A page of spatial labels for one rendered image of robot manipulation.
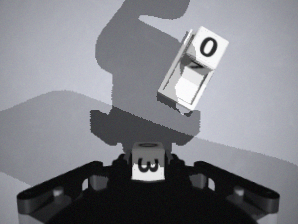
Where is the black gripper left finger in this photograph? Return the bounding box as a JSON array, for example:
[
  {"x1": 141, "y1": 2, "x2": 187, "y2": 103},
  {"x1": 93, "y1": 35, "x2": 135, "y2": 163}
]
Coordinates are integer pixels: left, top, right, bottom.
[{"x1": 16, "y1": 149, "x2": 132, "y2": 224}]

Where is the white cube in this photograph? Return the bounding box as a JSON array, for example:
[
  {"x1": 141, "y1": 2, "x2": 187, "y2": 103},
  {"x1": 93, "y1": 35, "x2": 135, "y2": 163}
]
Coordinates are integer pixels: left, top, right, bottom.
[
  {"x1": 132, "y1": 142, "x2": 165, "y2": 181},
  {"x1": 180, "y1": 26, "x2": 229, "y2": 76}
]

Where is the white rectangular tray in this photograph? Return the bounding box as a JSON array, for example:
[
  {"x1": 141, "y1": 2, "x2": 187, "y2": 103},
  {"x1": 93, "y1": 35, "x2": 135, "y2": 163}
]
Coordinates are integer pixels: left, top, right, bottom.
[{"x1": 157, "y1": 30, "x2": 214, "y2": 111}]

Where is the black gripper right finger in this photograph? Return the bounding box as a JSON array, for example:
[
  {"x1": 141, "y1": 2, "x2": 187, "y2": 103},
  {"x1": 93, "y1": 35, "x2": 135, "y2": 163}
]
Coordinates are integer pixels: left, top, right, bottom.
[{"x1": 164, "y1": 149, "x2": 280, "y2": 224}]

